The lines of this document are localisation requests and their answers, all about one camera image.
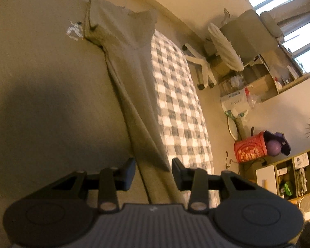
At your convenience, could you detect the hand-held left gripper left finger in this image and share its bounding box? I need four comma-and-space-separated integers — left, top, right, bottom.
50, 157, 137, 213

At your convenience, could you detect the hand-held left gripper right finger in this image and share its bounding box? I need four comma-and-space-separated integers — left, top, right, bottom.
172, 157, 257, 214

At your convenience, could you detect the grey t-shirt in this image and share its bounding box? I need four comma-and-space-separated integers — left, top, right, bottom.
0, 0, 189, 248

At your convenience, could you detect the white round object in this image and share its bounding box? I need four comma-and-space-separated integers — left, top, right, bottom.
227, 115, 239, 141

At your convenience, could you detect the grey white checkered blanket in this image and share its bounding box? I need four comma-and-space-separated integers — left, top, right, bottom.
150, 30, 219, 207

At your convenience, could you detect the red patterned bucket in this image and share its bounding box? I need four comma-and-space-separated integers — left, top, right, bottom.
234, 131, 268, 164

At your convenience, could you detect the wooden cube shelf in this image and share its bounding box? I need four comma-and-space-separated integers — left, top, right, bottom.
256, 148, 310, 202

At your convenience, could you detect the white printed cardboard box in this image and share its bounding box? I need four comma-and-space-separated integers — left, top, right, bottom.
220, 88, 250, 111

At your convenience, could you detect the purple ball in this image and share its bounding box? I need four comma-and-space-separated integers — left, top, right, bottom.
266, 139, 282, 157

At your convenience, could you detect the green bag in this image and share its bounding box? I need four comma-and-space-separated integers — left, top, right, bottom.
279, 181, 293, 195

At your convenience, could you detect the purple cap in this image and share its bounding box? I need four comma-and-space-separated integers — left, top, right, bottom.
263, 131, 292, 157

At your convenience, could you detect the light wooden desk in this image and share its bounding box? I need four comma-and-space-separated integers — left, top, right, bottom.
217, 54, 310, 104

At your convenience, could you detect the white cloth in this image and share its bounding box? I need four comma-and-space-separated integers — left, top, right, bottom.
208, 23, 244, 71

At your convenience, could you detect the white fan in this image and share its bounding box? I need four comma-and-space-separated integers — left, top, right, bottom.
298, 194, 310, 213

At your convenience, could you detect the office chair with white base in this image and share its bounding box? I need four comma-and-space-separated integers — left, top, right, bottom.
182, 8, 285, 91

